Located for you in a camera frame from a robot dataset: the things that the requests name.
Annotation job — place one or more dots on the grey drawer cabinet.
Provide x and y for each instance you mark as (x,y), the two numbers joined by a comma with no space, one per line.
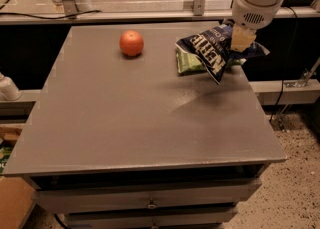
(102,120)

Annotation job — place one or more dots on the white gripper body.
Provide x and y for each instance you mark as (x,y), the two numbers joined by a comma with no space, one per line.
(248,15)

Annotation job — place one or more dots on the white pipe at left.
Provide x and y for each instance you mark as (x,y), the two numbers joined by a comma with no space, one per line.
(8,88)

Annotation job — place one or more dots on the green jalapeno chip bag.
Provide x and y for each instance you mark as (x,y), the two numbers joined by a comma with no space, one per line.
(212,61)

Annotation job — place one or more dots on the brown cardboard box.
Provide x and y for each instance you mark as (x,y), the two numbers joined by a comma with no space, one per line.
(15,202)

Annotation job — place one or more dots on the grey window ledge rail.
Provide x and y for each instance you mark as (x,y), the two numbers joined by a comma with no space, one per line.
(99,17)

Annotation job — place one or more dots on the lower grey drawer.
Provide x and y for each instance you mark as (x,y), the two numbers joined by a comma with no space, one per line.
(153,219)

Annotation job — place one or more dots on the grey drawer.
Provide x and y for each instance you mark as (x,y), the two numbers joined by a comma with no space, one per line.
(147,196)
(153,219)

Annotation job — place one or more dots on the top grey drawer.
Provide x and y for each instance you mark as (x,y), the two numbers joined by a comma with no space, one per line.
(147,196)

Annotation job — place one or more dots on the green packet at left edge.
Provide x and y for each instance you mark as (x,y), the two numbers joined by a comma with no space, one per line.
(5,152)

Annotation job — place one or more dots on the orange fruit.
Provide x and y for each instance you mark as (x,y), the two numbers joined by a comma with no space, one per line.
(131,43)

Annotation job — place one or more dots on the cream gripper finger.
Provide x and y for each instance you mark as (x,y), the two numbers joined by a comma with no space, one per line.
(242,38)

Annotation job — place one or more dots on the blue Kettle chip bag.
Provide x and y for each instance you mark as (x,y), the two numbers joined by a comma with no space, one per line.
(219,37)

